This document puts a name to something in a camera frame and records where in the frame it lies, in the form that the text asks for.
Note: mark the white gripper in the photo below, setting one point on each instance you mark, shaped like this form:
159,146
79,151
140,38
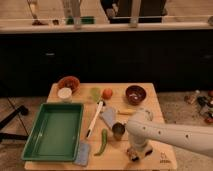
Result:
144,149

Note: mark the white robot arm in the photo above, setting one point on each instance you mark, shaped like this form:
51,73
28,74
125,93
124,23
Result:
141,128

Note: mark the purple bowl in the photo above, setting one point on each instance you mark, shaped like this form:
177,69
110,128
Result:
135,94

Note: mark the orange bowl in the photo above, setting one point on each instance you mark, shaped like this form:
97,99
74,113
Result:
71,82

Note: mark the metal measuring cup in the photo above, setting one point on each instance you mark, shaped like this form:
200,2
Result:
118,130

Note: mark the green chili pepper toy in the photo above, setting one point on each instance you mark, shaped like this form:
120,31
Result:
104,139

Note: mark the grey cloth piece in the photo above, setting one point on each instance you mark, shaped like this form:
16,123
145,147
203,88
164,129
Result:
109,116

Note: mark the wooden folding table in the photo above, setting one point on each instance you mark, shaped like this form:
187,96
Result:
114,157

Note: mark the blue sponge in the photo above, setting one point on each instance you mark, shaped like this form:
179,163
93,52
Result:
82,154

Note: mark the orange tomato toy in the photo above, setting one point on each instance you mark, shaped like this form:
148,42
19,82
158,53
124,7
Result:
107,93

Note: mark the green plastic tray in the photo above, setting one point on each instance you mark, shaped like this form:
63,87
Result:
55,133

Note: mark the white cup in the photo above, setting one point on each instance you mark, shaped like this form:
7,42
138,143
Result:
65,94

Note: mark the black tripod stand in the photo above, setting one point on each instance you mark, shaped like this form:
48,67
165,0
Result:
22,110

